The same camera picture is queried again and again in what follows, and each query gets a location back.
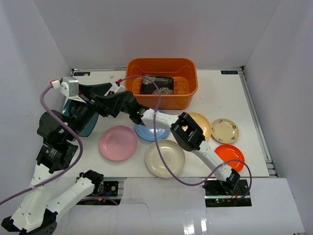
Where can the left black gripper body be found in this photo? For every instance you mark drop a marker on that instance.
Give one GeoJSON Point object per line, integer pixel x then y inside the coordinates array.
{"type": "Point", "coordinates": [74, 107]}

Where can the teal square plate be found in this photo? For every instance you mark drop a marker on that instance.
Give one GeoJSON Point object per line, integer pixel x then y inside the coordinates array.
{"type": "Point", "coordinates": [66, 118]}

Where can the blue round plate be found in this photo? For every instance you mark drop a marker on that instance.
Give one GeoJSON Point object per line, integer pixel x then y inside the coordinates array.
{"type": "Point", "coordinates": [147, 132]}

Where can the pink round plate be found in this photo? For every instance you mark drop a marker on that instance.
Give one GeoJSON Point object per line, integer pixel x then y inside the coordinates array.
{"type": "Point", "coordinates": [118, 143]}

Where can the black floral rectangular plate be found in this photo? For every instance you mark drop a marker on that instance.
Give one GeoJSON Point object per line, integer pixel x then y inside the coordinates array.
{"type": "Point", "coordinates": [152, 84]}

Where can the cream round plate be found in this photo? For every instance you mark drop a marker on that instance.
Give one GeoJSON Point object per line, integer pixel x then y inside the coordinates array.
{"type": "Point", "coordinates": [172, 154]}

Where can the tan round plate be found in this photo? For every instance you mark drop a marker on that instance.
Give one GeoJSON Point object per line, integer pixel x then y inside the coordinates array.
{"type": "Point", "coordinates": [203, 123]}

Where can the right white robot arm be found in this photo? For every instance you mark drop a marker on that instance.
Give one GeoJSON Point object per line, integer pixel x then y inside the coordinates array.
{"type": "Point", "coordinates": [187, 133]}

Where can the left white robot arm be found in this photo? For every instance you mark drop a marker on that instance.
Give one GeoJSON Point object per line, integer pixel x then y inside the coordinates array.
{"type": "Point", "coordinates": [38, 214]}

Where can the orange plastic bin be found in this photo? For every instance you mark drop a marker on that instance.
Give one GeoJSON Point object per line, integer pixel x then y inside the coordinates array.
{"type": "Point", "coordinates": [182, 70]}

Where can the small cream patterned plate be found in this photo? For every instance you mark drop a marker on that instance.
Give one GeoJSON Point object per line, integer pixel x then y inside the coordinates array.
{"type": "Point", "coordinates": [225, 131]}

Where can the orange round plate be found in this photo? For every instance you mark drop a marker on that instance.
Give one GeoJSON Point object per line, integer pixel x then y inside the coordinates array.
{"type": "Point", "coordinates": [229, 152]}

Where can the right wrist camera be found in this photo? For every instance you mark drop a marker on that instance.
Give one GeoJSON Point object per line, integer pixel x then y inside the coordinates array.
{"type": "Point", "coordinates": [117, 87]}

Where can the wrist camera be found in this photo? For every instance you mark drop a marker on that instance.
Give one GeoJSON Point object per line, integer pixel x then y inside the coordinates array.
{"type": "Point", "coordinates": [68, 86]}
{"type": "Point", "coordinates": [117, 87]}

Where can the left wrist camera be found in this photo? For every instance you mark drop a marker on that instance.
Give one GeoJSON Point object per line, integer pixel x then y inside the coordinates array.
{"type": "Point", "coordinates": [68, 86]}

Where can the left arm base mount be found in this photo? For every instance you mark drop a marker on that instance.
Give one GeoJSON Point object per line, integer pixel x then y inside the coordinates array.
{"type": "Point", "coordinates": [106, 197]}

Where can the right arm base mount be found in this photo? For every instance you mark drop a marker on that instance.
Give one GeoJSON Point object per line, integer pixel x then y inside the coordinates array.
{"type": "Point", "coordinates": [215, 197]}

